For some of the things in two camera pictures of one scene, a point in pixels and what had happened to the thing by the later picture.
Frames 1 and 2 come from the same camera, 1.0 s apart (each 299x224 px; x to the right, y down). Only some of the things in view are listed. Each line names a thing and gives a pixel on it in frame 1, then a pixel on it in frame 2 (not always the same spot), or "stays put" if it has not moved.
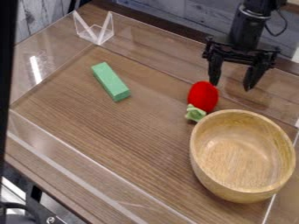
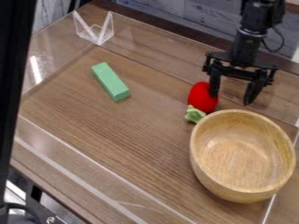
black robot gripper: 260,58 → 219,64
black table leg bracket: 36,213 stays put
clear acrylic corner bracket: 96,33 stays put
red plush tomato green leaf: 201,100 stays put
